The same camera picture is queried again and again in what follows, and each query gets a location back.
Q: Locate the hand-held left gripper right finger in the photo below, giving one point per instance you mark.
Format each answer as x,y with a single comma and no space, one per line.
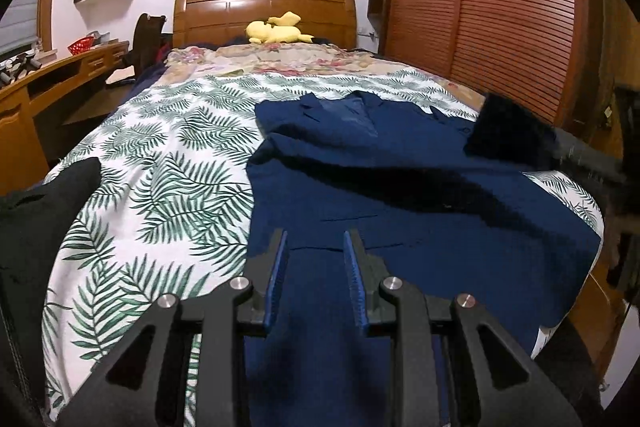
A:
355,282

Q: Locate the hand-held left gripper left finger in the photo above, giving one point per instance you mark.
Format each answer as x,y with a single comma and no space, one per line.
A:
277,279

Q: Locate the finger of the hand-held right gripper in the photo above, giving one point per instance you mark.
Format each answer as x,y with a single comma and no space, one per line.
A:
585,154

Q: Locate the navy blue jacket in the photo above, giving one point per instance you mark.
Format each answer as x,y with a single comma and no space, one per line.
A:
400,187

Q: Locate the leaf print bed sheet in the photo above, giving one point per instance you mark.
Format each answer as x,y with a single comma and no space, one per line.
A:
175,157

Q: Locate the wooden louvred wardrobe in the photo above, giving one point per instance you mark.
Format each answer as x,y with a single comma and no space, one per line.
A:
500,7

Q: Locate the floral blanket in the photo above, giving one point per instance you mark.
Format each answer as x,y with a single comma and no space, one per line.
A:
300,59

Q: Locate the yellow plush toy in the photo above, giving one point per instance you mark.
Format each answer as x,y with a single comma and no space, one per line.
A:
272,32

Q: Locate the black cloth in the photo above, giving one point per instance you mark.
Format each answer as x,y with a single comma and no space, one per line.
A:
35,227

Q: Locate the wooden headboard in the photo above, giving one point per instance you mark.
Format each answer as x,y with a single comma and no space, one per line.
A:
220,17

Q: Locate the dark chair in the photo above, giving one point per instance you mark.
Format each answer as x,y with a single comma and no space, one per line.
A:
145,37

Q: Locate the wooden desk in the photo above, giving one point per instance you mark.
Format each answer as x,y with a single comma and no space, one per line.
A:
20,117

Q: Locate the red basket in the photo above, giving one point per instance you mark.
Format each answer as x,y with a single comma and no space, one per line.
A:
80,47

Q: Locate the grey window blind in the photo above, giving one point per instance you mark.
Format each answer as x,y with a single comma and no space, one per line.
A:
20,17

